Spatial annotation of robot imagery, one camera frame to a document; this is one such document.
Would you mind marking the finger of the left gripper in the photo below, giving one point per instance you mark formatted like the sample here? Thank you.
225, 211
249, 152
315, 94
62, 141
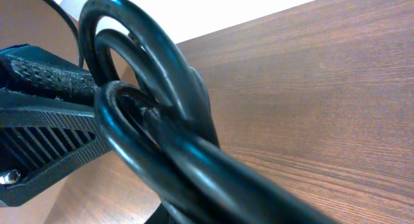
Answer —
35, 71
45, 140

